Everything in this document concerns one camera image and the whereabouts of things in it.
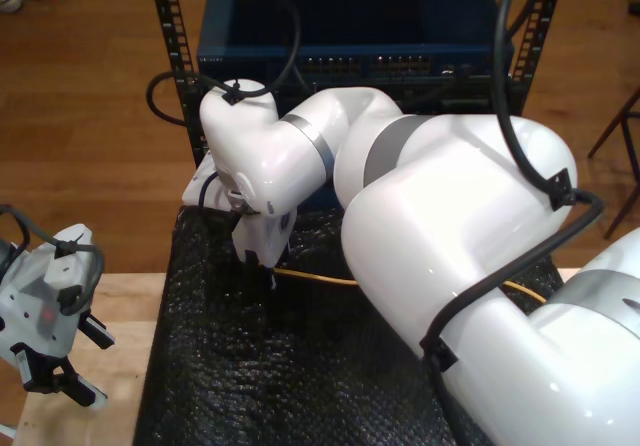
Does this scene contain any yellow network cable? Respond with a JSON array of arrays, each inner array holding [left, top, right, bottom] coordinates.
[[274, 267, 549, 307]]

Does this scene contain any black bubble wrap mat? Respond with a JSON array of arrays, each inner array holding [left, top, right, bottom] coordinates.
[[133, 203, 569, 446]]

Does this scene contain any black rack server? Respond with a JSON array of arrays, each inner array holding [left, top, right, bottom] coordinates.
[[272, 80, 511, 117]]

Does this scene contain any blue network switch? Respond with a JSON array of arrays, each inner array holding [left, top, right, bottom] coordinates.
[[195, 0, 516, 87]]

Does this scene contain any black perforated rack frame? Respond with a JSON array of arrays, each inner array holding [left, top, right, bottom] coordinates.
[[146, 0, 569, 167]]

